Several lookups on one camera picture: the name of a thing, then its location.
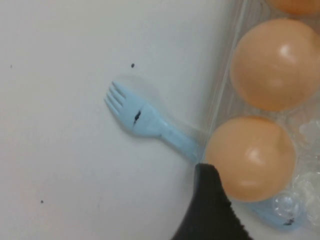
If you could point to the orange plastic egg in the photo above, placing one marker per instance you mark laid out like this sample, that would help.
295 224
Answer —
295 5
272 65
250 155

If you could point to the clear plastic egg carton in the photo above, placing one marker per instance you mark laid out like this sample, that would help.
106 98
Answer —
307 180

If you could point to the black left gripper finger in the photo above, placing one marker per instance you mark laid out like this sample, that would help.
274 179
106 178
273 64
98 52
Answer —
207 212

